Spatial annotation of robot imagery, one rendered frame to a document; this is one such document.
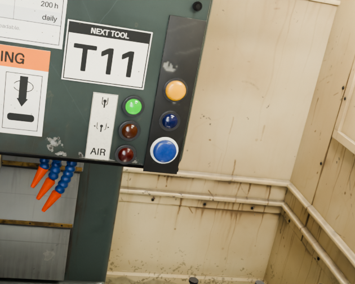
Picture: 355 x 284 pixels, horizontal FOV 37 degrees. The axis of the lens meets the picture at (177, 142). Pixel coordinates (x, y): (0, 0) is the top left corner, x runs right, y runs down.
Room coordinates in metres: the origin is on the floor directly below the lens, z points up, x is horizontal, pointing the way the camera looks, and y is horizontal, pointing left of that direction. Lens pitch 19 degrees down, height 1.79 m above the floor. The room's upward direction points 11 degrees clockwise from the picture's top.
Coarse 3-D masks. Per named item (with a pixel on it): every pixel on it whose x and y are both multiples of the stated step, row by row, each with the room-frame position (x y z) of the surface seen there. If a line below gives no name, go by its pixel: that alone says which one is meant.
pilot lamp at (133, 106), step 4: (132, 100) 0.62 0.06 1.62; (136, 100) 0.62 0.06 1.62; (128, 104) 0.62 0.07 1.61; (132, 104) 0.62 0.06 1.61; (136, 104) 0.62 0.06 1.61; (140, 104) 0.63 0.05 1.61; (128, 108) 0.62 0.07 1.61; (132, 108) 0.62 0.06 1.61; (136, 108) 0.62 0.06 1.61; (140, 108) 0.63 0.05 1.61; (128, 112) 0.62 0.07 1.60; (132, 112) 0.62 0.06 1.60; (136, 112) 0.62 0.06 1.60
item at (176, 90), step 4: (168, 84) 0.63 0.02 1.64; (172, 84) 0.63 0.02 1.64; (176, 84) 0.63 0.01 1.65; (180, 84) 0.63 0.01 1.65; (168, 88) 0.63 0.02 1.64; (172, 88) 0.63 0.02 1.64; (176, 88) 0.63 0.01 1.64; (180, 88) 0.63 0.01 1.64; (184, 88) 0.64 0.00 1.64; (168, 92) 0.63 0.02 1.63; (172, 92) 0.63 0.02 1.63; (176, 92) 0.63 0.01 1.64; (180, 92) 0.63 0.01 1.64; (184, 92) 0.64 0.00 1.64; (168, 96) 0.63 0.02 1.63; (172, 96) 0.63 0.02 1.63; (176, 96) 0.63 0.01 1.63; (180, 96) 0.63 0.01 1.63; (176, 100) 0.64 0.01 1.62
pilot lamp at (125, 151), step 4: (124, 148) 0.62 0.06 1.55; (128, 148) 0.63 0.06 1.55; (120, 152) 0.62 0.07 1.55; (124, 152) 0.62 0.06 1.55; (128, 152) 0.62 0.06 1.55; (132, 152) 0.63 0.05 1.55; (120, 156) 0.62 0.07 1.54; (124, 156) 0.62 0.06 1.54; (128, 156) 0.62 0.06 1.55; (132, 156) 0.63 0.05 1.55; (124, 160) 0.62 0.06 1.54; (128, 160) 0.62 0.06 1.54
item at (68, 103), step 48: (96, 0) 0.61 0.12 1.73; (144, 0) 0.63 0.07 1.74; (192, 0) 0.64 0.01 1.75; (48, 48) 0.60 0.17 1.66; (48, 96) 0.60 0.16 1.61; (144, 96) 0.63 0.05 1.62; (192, 96) 0.65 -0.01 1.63; (0, 144) 0.59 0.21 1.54; (48, 144) 0.61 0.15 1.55; (144, 144) 0.63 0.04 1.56
